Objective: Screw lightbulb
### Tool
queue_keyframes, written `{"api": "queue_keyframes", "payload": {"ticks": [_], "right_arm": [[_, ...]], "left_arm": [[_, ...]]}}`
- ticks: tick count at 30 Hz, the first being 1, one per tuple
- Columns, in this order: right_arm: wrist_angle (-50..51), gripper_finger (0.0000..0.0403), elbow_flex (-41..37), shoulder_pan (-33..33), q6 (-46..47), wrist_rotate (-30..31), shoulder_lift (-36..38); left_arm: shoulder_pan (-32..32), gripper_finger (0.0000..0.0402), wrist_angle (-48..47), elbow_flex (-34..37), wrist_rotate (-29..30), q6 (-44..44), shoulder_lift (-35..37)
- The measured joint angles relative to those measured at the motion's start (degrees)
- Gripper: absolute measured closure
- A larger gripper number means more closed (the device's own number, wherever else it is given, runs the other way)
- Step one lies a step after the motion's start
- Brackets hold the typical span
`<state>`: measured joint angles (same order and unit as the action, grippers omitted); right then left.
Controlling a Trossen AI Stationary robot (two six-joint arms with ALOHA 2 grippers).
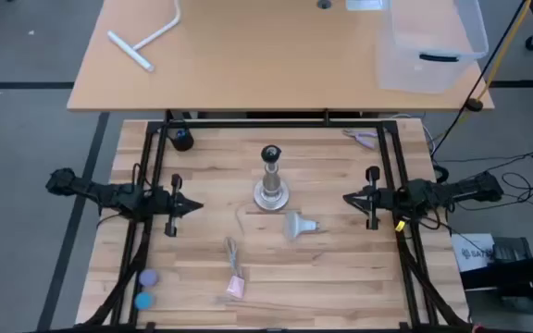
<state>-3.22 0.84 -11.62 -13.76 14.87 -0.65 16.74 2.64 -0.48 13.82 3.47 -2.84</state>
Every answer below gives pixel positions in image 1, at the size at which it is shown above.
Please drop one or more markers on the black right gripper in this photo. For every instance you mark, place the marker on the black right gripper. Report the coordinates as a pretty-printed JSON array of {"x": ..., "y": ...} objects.
[{"x": 387, "y": 201}]

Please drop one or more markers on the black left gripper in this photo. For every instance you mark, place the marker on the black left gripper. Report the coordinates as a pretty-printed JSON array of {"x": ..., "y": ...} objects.
[{"x": 162, "y": 203}]

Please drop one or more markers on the white reflector lightbulb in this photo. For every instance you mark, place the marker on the white reflector lightbulb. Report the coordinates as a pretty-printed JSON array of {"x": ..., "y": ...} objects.
[{"x": 296, "y": 224}]

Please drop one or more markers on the silver lamp base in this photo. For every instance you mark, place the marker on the silver lamp base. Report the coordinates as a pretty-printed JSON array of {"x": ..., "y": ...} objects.
[{"x": 271, "y": 194}]

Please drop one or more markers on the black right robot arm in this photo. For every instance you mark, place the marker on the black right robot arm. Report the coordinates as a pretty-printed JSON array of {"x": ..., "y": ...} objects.
[{"x": 451, "y": 190}]

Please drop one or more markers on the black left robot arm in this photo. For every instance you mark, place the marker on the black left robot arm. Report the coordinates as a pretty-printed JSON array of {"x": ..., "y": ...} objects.
[{"x": 109, "y": 196}]

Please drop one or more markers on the black cup with blue item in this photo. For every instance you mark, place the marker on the black cup with blue item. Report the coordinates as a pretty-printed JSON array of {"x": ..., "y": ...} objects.
[{"x": 181, "y": 141}]

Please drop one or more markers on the purple round disc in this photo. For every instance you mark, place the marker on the purple round disc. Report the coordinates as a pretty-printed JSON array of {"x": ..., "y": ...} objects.
[{"x": 148, "y": 278}]

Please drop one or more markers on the blue round disc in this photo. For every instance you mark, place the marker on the blue round disc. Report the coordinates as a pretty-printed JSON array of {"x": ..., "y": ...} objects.
[{"x": 144, "y": 300}]

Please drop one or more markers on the white printed box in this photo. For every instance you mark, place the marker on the white printed box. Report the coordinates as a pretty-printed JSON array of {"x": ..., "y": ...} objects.
[{"x": 472, "y": 252}]

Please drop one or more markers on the clear plastic storage bin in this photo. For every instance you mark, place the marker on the clear plastic storage bin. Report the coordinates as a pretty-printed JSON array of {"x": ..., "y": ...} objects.
[{"x": 428, "y": 69}]

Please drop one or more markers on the black device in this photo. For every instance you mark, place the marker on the black device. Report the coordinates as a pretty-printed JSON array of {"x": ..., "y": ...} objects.
[{"x": 509, "y": 252}]

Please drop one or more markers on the white desk lamp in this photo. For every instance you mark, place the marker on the white desk lamp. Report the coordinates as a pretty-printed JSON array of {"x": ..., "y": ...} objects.
[{"x": 130, "y": 51}]

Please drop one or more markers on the orange wooden desk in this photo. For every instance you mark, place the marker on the orange wooden desk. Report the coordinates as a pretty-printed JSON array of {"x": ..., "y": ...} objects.
[{"x": 257, "y": 55}]

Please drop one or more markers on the black beam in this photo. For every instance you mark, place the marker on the black beam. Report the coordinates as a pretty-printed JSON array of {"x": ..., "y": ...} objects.
[{"x": 516, "y": 275}]

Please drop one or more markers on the white paper sheet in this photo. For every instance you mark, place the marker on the white paper sheet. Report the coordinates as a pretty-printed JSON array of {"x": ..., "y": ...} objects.
[{"x": 363, "y": 4}]

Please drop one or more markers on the grey desk grommet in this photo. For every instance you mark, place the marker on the grey desk grommet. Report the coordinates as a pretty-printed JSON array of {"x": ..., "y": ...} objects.
[{"x": 324, "y": 3}]

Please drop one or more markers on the black aluminium frame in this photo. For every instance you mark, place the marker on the black aluminium frame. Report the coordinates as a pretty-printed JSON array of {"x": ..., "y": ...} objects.
[{"x": 271, "y": 124}]

